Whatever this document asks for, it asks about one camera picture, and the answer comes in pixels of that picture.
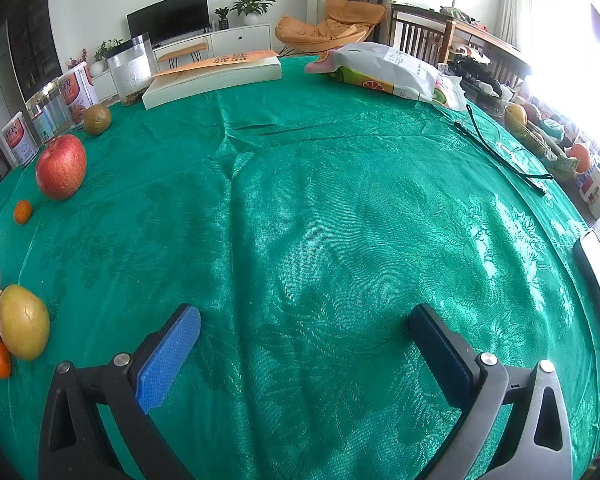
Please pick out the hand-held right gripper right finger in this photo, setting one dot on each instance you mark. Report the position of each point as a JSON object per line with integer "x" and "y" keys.
{"x": 440, "y": 355}

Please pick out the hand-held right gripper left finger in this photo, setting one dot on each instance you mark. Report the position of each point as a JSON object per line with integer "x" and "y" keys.
{"x": 167, "y": 360}

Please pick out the yellow mango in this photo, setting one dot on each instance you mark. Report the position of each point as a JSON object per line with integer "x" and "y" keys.
{"x": 23, "y": 325}

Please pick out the green patterned tablecloth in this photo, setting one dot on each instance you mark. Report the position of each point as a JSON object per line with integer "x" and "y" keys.
{"x": 300, "y": 210}

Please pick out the red apple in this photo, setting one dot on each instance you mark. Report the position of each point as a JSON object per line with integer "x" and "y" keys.
{"x": 61, "y": 167}

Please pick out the orange round ball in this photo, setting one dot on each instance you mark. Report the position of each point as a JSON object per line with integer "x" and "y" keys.
{"x": 580, "y": 157}

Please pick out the brown round fruit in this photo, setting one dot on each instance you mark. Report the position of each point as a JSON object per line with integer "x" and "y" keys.
{"x": 97, "y": 120}

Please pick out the yellow round fruit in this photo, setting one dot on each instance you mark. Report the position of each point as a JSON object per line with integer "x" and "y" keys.
{"x": 516, "y": 116}

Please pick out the small white red can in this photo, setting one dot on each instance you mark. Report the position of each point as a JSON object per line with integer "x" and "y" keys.
{"x": 21, "y": 140}

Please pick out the glass jar with blue label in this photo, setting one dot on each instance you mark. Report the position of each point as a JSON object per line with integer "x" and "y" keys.
{"x": 50, "y": 115}

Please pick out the tall red label can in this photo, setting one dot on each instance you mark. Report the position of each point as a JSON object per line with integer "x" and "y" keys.
{"x": 77, "y": 92}

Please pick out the black bag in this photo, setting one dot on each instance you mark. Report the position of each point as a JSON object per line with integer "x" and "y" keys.
{"x": 475, "y": 72}

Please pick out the flat white book box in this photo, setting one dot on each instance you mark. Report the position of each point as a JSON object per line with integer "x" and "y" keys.
{"x": 215, "y": 77}

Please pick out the fruit print snack bag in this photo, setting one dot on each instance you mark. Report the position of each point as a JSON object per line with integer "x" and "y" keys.
{"x": 380, "y": 67}

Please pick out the clear plastic jar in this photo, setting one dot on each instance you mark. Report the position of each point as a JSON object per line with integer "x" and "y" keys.
{"x": 130, "y": 67}

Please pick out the wooden stool with metal legs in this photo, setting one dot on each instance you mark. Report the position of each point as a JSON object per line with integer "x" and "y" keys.
{"x": 180, "y": 52}

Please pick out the green plant in white pot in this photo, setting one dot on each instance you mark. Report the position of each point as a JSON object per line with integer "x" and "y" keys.
{"x": 102, "y": 57}

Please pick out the pink flower bunch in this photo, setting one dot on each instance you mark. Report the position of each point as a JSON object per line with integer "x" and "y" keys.
{"x": 77, "y": 57}

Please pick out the white television cabinet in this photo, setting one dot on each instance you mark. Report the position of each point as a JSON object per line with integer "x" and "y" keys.
{"x": 240, "y": 37}

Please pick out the black flat television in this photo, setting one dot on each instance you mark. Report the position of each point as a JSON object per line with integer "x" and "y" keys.
{"x": 170, "y": 17}

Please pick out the dark tall cabinet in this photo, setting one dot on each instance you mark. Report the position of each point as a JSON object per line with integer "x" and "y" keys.
{"x": 32, "y": 45}

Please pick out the orange lounge chair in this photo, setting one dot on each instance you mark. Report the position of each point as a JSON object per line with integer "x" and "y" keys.
{"x": 330, "y": 25}

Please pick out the small potted plant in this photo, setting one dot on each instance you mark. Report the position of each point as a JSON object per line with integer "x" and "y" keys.
{"x": 222, "y": 16}

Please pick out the large leafy potted plant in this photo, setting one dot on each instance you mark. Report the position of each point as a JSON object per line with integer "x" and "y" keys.
{"x": 250, "y": 7}

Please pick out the white sheer curtain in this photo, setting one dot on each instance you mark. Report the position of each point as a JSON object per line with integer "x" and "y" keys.
{"x": 522, "y": 0}

